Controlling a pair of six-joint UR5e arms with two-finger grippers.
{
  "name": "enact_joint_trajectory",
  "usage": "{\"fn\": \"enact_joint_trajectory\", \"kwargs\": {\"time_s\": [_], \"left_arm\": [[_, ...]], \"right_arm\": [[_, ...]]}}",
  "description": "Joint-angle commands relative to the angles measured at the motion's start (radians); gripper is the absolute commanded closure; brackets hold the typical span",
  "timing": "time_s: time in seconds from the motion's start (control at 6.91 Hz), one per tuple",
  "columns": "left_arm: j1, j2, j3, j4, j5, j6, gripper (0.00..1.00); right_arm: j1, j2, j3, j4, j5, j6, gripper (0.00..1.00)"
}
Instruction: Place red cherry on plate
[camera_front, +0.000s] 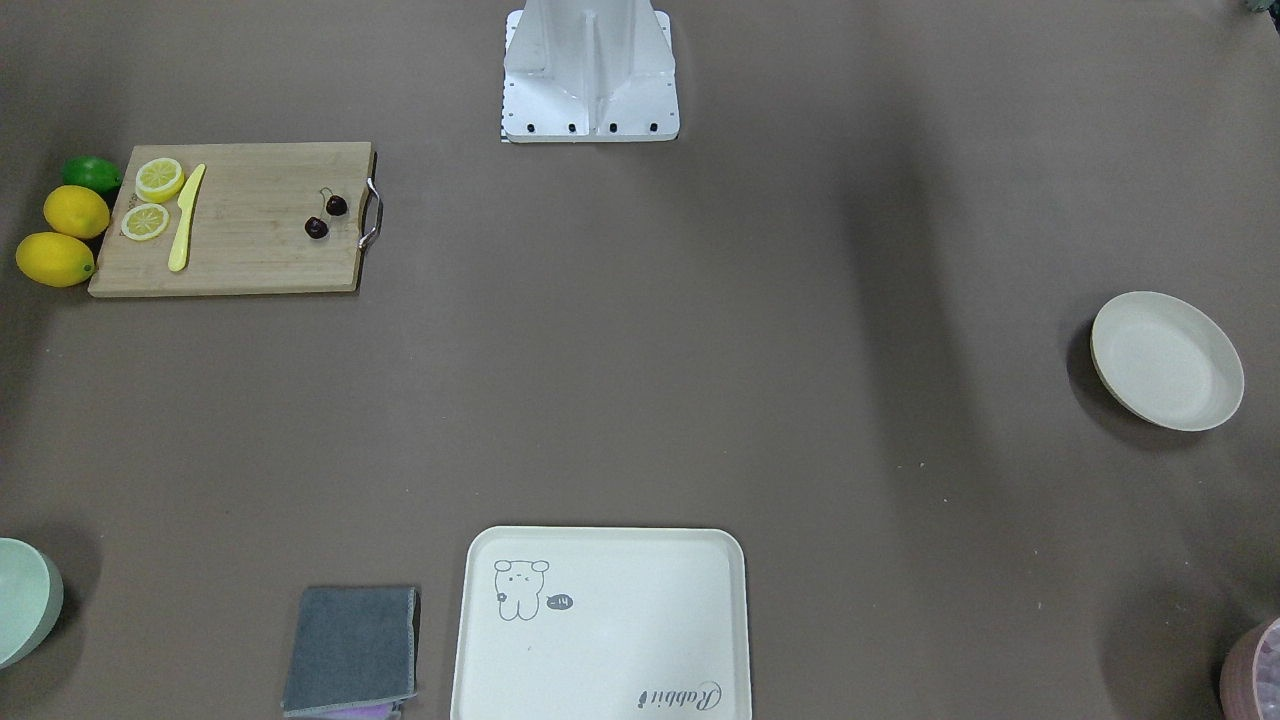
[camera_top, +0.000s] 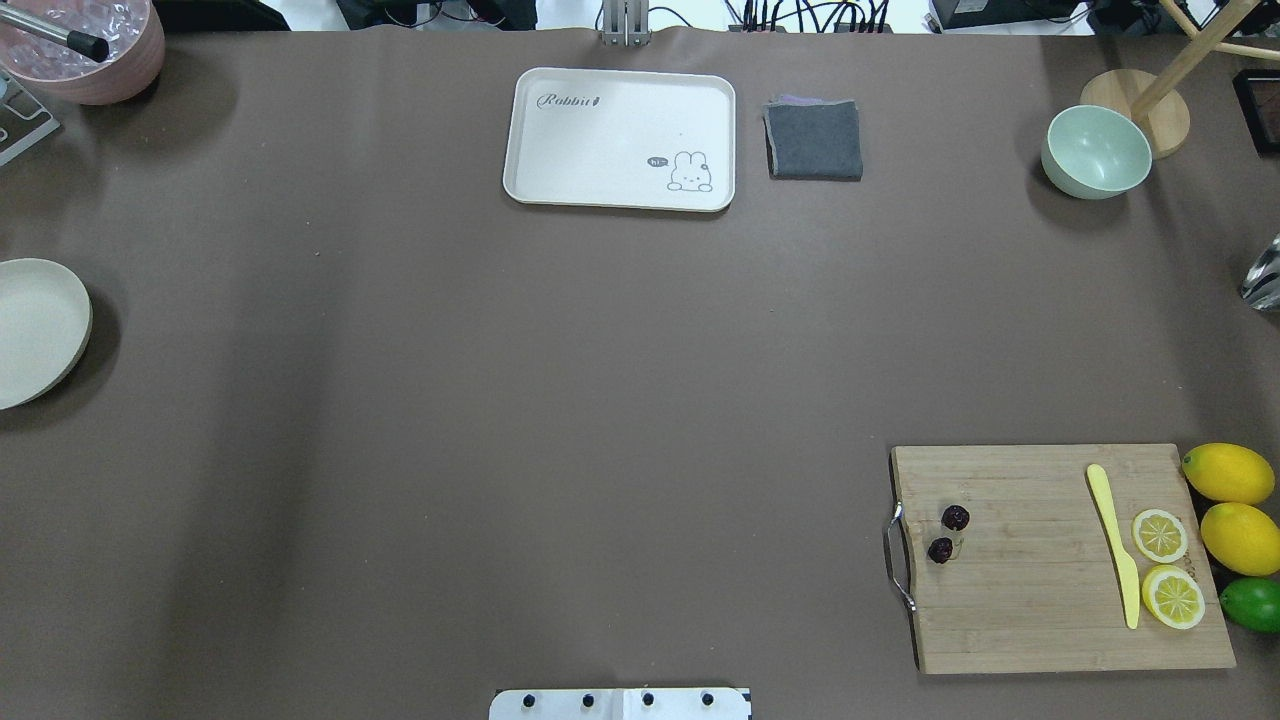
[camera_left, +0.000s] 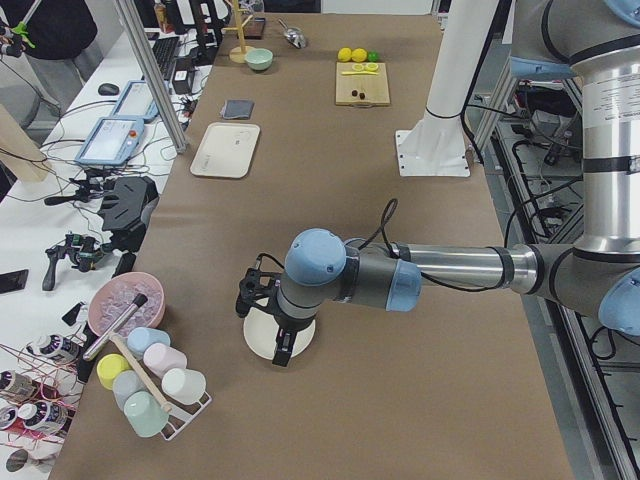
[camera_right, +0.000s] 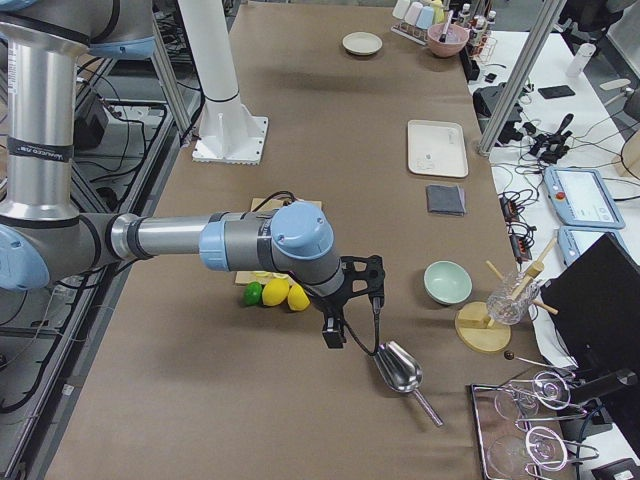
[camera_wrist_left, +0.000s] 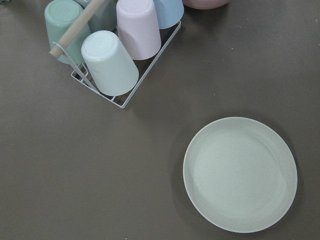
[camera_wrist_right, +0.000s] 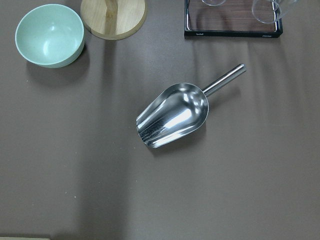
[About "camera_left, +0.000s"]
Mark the metal ice scoop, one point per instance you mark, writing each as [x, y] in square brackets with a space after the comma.
[293, 35]

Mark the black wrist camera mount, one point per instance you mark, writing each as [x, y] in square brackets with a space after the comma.
[258, 289]

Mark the blue teach pendant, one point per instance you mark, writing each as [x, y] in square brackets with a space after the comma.
[136, 100]
[111, 142]

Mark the aluminium frame post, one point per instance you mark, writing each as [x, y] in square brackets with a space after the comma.
[143, 52]

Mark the mint green cup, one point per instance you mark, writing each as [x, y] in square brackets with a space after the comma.
[145, 414]

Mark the person in black top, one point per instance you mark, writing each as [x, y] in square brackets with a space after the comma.
[60, 30]

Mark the black computer mouse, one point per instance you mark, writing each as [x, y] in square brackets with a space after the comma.
[108, 89]

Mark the folded grey cloth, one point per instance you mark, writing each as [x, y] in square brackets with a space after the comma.
[237, 109]

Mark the white cup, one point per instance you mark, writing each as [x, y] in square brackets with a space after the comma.
[186, 386]

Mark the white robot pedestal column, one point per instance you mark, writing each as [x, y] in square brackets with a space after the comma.
[467, 31]

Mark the pink cup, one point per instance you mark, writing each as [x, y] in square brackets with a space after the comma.
[159, 358]

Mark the grey cup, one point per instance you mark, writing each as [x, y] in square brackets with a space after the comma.
[125, 385]

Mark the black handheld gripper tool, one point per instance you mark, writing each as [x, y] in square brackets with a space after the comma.
[84, 252]

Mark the metal muddler black tip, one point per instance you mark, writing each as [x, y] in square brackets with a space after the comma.
[91, 352]

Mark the black plastic bracket stand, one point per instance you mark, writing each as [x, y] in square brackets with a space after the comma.
[126, 211]

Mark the dark wooden tray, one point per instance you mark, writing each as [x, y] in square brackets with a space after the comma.
[254, 29]

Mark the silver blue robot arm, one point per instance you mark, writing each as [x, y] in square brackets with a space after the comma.
[597, 276]

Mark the green lime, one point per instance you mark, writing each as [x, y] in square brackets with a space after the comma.
[373, 55]

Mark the mint green bowl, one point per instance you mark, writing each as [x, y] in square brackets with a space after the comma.
[259, 59]

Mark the black keyboard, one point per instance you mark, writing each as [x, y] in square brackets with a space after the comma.
[165, 54]

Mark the cream rabbit tray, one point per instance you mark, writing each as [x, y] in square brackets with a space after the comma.
[226, 150]

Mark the wooden mug tree stand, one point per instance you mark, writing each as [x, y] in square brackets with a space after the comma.
[241, 18]

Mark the white cup rack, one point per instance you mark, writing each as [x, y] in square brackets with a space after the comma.
[180, 415]

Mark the wooden cutting board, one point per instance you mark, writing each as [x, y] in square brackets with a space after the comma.
[374, 86]

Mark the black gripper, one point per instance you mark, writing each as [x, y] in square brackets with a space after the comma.
[289, 323]

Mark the yellow cup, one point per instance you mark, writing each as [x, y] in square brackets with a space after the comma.
[110, 367]

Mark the pink bowl of ice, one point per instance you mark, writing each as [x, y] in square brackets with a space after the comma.
[116, 295]

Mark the white pedestal base plate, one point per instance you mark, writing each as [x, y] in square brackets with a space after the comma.
[433, 147]

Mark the black smartphone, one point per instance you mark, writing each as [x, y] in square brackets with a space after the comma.
[13, 281]

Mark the whole yellow lemon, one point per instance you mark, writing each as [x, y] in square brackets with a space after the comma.
[344, 54]
[359, 55]

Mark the blue cup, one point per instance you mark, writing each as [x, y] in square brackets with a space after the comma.
[141, 338]

